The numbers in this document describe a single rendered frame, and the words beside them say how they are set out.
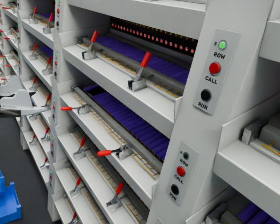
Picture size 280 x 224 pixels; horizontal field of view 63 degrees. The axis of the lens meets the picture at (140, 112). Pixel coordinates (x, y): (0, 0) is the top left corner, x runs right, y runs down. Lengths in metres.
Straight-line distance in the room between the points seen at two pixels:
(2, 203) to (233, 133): 1.34
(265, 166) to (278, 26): 0.19
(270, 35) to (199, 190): 0.26
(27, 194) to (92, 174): 0.77
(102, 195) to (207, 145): 0.48
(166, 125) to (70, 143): 0.61
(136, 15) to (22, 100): 0.31
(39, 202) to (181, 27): 1.29
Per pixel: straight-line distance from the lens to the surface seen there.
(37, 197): 1.54
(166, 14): 0.45
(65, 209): 1.25
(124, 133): 0.66
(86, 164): 0.89
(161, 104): 0.48
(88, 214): 0.98
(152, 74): 0.56
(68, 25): 0.91
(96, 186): 0.81
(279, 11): 0.35
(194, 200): 0.44
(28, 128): 1.82
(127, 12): 0.56
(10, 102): 0.56
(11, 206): 1.50
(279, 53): 0.33
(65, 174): 1.14
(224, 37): 0.36
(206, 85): 0.37
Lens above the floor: 1.09
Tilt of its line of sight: 23 degrees down
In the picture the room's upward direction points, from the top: 12 degrees clockwise
